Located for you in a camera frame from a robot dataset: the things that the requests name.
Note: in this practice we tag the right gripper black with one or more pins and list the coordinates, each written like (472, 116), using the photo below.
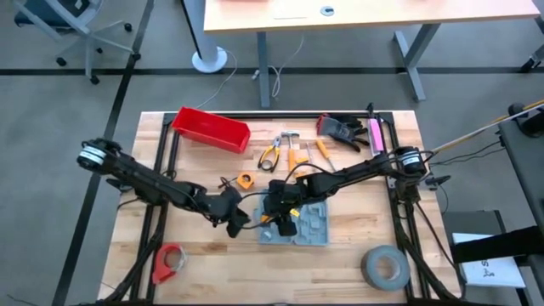
(282, 197)

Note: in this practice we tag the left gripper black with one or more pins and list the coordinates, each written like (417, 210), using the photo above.
(225, 204)

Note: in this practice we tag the orange tape measure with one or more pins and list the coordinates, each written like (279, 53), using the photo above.
(245, 180)

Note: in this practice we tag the grey plastic tool case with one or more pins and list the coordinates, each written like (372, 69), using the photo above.
(314, 225)

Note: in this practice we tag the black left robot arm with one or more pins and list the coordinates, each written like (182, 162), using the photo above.
(140, 178)

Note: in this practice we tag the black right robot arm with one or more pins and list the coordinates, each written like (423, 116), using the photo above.
(361, 170)

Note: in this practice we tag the yellow tag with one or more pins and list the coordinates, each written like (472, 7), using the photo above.
(294, 211)

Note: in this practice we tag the red plastic bin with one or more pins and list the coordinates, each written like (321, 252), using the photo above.
(208, 129)

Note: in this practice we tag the red tape dispenser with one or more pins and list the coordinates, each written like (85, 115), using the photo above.
(161, 263)

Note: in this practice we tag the black work glove red cuff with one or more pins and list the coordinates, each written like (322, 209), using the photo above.
(336, 127)

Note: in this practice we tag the pink stapler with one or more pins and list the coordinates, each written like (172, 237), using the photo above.
(375, 132)

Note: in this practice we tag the pole with white round base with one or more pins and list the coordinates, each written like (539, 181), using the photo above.
(209, 61)

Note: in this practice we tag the grey desk grommet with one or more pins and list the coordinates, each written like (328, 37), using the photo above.
(326, 10)

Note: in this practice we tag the white yellow rod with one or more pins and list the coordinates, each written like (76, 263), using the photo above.
(467, 135)

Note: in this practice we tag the wooden desk grey legs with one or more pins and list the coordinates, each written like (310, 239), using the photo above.
(382, 13)

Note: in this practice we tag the black beam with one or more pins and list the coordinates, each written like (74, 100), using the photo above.
(489, 248)

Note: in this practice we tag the white paper sheet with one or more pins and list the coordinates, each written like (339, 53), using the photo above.
(493, 272)

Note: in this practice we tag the grey office chair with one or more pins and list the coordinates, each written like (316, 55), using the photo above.
(81, 25)

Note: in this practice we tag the black cart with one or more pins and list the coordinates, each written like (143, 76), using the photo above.
(527, 178)

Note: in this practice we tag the black aluminium table frame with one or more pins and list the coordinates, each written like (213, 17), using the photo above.
(289, 115)

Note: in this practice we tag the black clamp bracket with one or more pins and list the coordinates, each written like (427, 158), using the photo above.
(119, 184)
(438, 179)

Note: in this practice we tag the grey duct tape roll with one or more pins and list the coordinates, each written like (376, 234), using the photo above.
(372, 272)

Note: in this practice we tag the small black post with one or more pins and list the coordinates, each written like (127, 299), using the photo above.
(370, 111)

